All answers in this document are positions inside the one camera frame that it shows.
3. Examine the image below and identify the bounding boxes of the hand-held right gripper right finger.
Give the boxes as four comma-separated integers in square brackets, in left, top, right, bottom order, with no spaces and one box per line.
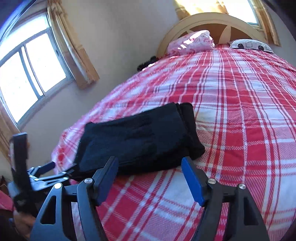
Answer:
[181,157,270,241]

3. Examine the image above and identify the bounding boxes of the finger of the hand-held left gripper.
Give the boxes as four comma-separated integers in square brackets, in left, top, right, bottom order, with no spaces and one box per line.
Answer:
[28,161,56,178]
[30,163,78,189]

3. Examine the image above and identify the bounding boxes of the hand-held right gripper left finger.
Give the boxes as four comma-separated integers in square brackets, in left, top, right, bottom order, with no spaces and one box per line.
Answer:
[30,156,119,241]

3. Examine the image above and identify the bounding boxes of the black pants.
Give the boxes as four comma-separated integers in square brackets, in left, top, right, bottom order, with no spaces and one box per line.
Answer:
[69,102,206,182]

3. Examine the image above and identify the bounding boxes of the person's left forearm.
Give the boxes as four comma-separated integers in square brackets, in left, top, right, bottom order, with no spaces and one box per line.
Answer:
[13,210,36,234]

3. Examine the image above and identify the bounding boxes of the beige curtain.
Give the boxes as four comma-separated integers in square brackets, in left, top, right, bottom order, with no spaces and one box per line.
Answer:
[252,0,281,47]
[0,102,16,159]
[47,0,100,90]

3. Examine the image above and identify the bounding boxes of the red plaid blanket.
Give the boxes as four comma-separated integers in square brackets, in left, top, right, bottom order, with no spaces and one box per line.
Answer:
[51,44,296,241]

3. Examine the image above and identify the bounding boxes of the large sliding window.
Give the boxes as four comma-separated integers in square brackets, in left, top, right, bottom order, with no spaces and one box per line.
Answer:
[0,10,75,130]

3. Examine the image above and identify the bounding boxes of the black fuzzy object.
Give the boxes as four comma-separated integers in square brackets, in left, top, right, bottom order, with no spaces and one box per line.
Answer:
[136,56,159,71]

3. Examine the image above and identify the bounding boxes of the pink pillow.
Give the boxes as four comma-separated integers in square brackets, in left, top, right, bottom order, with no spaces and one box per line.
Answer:
[167,30,215,56]

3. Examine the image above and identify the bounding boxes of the white patterned pillow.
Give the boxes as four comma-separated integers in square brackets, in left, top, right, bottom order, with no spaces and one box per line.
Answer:
[229,39,274,54]

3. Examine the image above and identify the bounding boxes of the beige wooden headboard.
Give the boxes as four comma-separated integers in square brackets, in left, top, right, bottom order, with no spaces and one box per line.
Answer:
[156,12,269,58]

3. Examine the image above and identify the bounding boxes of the window behind headboard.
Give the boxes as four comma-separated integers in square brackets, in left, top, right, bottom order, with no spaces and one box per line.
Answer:
[174,0,264,30]

